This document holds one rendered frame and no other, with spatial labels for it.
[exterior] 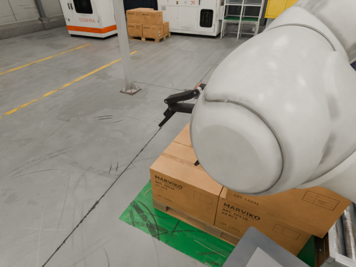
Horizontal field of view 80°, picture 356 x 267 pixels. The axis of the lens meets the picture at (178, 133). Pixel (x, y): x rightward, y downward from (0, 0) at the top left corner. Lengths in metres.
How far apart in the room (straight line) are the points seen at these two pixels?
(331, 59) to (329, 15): 0.10
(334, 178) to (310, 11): 0.18
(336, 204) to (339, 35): 1.19
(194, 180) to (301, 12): 1.48
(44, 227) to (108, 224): 0.57
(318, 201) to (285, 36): 1.26
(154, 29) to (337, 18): 7.64
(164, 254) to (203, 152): 1.83
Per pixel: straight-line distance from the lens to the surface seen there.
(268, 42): 0.19
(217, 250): 2.00
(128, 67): 4.16
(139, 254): 1.99
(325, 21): 0.29
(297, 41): 0.20
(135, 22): 8.24
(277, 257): 1.23
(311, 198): 1.40
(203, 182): 1.66
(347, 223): 1.80
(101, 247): 2.08
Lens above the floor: 1.80
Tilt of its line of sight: 37 degrees down
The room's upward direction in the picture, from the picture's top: straight up
